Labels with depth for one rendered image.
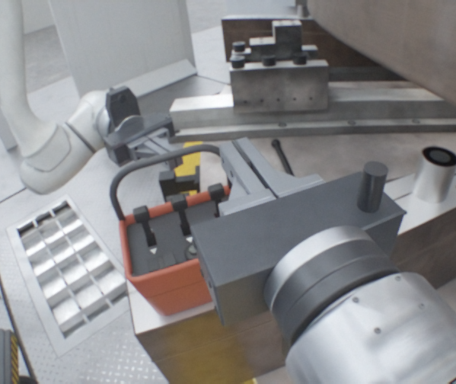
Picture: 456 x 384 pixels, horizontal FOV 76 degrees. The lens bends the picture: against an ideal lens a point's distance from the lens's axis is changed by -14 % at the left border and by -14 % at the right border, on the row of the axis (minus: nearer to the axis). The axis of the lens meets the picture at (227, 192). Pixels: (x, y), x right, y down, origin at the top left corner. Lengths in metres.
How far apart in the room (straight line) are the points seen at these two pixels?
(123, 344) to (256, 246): 1.20
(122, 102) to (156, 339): 0.43
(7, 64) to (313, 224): 0.63
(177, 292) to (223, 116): 1.28
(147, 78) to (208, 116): 1.87
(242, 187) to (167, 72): 3.35
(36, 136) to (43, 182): 0.10
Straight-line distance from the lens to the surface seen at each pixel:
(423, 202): 0.76
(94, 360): 1.38
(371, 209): 0.21
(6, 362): 1.15
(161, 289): 0.47
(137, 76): 3.49
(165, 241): 0.49
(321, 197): 0.22
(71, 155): 0.75
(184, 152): 0.48
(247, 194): 0.25
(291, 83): 1.52
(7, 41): 0.71
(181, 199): 0.46
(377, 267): 0.17
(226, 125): 1.69
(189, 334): 0.58
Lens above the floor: 1.14
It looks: 39 degrees down
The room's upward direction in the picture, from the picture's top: 8 degrees counter-clockwise
